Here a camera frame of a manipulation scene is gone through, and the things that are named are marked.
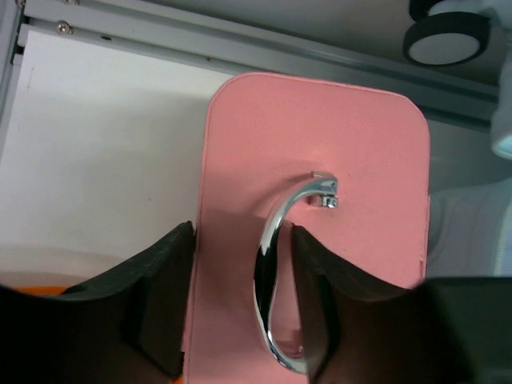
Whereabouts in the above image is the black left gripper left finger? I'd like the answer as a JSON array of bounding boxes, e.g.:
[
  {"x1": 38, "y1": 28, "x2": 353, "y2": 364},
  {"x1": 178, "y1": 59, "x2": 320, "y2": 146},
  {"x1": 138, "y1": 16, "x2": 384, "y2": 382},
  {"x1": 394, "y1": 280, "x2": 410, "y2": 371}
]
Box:
[{"x1": 1, "y1": 222, "x2": 195, "y2": 383}]

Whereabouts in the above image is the chrome case handle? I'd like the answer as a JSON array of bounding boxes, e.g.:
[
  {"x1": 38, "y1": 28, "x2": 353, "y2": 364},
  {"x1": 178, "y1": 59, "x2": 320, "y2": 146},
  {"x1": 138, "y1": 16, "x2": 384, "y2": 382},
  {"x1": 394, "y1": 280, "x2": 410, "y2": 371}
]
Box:
[{"x1": 253, "y1": 172, "x2": 338, "y2": 374}]

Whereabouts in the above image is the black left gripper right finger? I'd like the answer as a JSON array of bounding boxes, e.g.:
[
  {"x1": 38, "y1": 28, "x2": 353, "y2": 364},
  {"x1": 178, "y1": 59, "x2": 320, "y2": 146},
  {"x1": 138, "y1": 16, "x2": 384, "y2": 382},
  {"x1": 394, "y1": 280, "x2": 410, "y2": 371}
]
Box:
[{"x1": 292, "y1": 226, "x2": 511, "y2": 383}]

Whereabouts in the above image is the rear left suitcase wheel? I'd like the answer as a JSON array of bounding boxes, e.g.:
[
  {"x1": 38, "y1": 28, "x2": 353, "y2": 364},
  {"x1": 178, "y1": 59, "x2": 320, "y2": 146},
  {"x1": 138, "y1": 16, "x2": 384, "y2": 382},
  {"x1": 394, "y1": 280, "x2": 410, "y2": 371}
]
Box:
[{"x1": 402, "y1": 12, "x2": 490, "y2": 67}]

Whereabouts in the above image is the pink cosmetic case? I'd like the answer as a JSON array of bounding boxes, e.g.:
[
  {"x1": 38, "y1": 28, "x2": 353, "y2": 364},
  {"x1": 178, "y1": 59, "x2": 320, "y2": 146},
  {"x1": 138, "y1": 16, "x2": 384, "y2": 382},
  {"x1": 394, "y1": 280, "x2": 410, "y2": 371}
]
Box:
[{"x1": 183, "y1": 73, "x2": 430, "y2": 383}]

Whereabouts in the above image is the light blue suitcase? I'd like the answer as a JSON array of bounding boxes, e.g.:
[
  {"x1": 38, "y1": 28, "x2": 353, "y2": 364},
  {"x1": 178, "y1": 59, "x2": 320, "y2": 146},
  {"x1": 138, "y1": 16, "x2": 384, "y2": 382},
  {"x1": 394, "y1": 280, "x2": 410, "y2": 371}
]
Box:
[{"x1": 409, "y1": 1, "x2": 511, "y2": 278}]

